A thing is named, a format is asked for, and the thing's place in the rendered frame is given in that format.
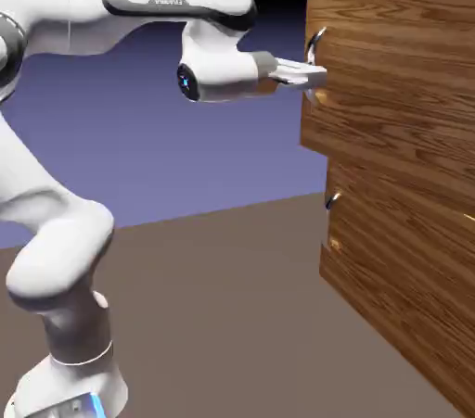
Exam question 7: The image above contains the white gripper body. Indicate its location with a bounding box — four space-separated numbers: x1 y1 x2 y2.
267 57 328 91

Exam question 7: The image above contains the curved metal door handle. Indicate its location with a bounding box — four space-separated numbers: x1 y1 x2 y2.
302 27 330 107
323 190 343 252

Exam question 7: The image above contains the wooden cabinet door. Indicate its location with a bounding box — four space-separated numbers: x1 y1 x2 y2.
299 0 475 182

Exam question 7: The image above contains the wooden cabinet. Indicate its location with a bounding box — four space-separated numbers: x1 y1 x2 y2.
319 0 475 418

